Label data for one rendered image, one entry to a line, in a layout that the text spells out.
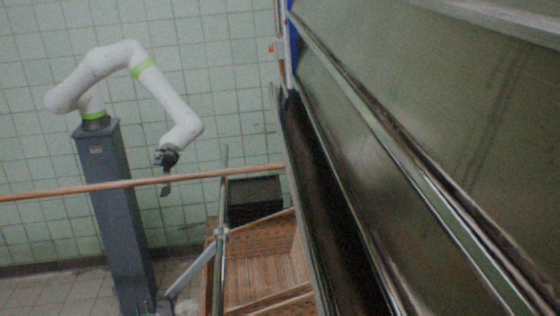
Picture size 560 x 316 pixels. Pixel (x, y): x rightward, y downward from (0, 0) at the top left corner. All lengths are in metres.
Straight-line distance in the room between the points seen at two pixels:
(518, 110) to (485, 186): 0.07
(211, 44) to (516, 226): 2.62
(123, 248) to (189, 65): 1.13
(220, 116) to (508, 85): 2.65
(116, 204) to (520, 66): 2.40
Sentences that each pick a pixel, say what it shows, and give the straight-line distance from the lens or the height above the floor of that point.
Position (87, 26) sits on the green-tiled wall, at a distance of 3.05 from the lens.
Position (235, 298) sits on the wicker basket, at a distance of 2.17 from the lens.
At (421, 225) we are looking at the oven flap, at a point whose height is 1.57.
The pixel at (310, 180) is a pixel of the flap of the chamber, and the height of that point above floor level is 1.41.
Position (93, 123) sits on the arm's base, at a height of 1.24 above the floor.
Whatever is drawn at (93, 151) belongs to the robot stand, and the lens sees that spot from 2.59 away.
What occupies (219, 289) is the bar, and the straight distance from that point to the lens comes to 1.29.
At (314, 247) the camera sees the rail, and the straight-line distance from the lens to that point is 0.93.
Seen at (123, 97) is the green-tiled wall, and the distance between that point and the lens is 3.09.
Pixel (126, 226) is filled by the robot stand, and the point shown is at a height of 0.64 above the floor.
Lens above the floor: 1.98
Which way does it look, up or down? 24 degrees down
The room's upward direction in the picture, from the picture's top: 5 degrees counter-clockwise
